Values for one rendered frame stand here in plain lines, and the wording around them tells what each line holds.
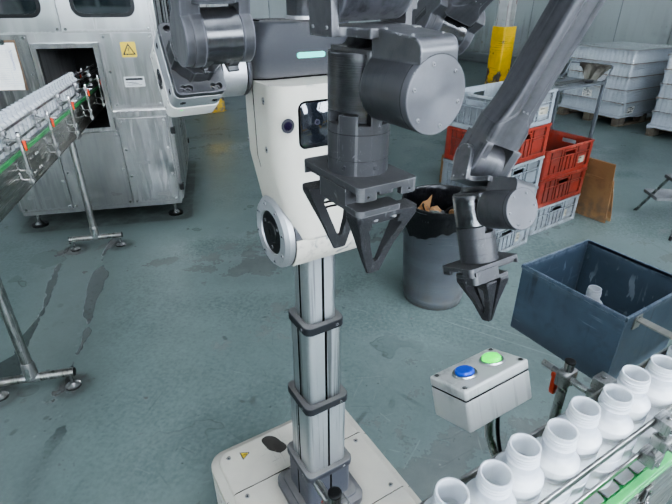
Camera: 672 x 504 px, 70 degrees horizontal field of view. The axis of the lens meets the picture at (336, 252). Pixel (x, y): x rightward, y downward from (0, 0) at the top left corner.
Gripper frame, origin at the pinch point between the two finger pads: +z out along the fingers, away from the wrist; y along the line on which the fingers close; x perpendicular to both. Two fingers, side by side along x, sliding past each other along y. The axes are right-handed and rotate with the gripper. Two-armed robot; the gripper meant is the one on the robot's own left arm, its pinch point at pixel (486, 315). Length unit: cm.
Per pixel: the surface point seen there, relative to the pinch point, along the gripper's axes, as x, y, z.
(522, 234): 186, 229, 46
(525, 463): -17.9, -14.6, 10.1
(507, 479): -18.0, -17.8, 10.5
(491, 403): -3.5, -4.8, 12.0
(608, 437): -17.5, 1.7, 14.5
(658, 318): 14, 74, 27
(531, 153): 165, 221, -12
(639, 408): -17.7, 8.8, 13.2
